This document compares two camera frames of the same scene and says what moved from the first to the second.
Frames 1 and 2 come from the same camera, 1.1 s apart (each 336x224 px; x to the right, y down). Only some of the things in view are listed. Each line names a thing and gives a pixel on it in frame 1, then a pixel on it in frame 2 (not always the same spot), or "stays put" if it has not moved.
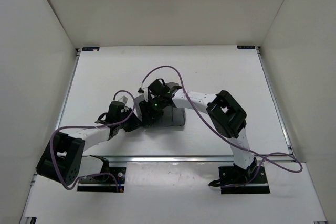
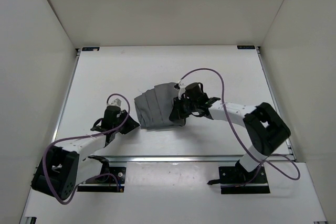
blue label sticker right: (246, 47) stays put
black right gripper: (149, 116) → (181, 99)
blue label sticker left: (92, 49) stays put
